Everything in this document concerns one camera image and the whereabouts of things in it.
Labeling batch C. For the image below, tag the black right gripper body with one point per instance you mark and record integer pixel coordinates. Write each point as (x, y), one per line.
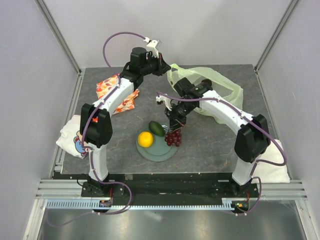
(179, 112)

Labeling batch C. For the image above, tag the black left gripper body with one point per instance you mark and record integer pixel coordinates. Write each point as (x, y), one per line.
(155, 65)

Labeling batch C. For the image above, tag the dark red fake grapes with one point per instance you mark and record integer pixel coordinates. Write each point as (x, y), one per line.
(173, 138)

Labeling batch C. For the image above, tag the green fake avocado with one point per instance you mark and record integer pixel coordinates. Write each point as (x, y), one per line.
(156, 128)

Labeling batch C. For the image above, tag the yellow fake orange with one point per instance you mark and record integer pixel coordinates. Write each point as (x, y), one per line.
(145, 139)

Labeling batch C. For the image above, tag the light green plastic bag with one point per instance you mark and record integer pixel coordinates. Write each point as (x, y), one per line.
(220, 85)

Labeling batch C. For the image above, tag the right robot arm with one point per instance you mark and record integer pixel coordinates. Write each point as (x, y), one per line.
(251, 131)

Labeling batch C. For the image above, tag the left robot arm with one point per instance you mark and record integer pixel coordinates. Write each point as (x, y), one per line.
(95, 119)

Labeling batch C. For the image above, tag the teal round plate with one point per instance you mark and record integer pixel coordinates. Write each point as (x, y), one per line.
(159, 150)

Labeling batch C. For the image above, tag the floral orange folded cloth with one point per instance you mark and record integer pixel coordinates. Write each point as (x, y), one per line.
(125, 100)

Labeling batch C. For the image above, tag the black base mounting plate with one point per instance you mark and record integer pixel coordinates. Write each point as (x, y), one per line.
(214, 185)

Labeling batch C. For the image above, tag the colourful printed cloth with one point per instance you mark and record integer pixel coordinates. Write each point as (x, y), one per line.
(81, 152)

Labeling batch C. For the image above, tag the white folded towel right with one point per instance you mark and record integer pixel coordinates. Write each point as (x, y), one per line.
(268, 173)

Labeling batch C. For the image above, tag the white folded towel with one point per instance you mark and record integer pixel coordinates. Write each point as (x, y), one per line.
(268, 173)
(67, 135)

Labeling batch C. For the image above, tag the white folded towel left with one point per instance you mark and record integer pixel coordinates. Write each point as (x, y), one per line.
(67, 135)

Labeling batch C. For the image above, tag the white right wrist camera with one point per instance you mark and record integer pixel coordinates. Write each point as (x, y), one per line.
(163, 99)

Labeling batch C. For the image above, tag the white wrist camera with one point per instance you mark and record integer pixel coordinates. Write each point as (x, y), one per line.
(152, 46)
(163, 99)

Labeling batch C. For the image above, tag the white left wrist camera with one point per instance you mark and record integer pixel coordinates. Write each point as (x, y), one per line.
(152, 46)

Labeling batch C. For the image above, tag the slotted grey cable duct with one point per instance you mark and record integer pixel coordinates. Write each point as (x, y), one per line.
(89, 204)

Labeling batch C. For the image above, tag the aluminium frame post left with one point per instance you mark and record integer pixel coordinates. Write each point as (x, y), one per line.
(45, 11)

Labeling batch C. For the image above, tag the aluminium frame post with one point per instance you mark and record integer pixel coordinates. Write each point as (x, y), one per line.
(45, 11)
(276, 34)

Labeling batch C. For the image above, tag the aluminium front rail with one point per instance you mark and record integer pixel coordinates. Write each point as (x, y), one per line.
(69, 189)

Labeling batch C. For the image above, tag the aluminium frame post right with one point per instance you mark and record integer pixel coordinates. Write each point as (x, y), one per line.
(276, 34)

